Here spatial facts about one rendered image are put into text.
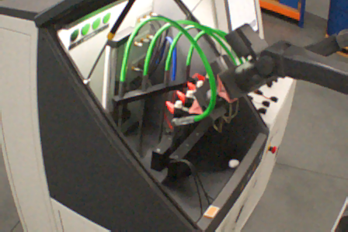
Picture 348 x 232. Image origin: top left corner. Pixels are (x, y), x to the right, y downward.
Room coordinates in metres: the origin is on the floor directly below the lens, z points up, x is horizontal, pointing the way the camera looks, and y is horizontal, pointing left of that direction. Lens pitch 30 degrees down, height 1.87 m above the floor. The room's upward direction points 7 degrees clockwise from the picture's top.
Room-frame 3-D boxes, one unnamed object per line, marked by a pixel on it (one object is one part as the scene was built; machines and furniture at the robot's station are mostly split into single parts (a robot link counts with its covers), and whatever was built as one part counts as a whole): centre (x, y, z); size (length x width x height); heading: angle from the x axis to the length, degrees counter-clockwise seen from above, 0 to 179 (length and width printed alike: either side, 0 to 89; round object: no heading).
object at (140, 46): (1.58, 0.14, 1.20); 0.13 x 0.03 x 0.31; 158
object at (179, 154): (1.37, -0.06, 0.91); 0.34 x 0.10 x 0.15; 158
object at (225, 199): (1.17, -0.23, 0.87); 0.62 x 0.04 x 0.16; 158
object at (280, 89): (1.85, -0.42, 0.97); 0.70 x 0.22 x 0.03; 158
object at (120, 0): (1.36, 0.23, 1.43); 0.54 x 0.03 x 0.02; 158
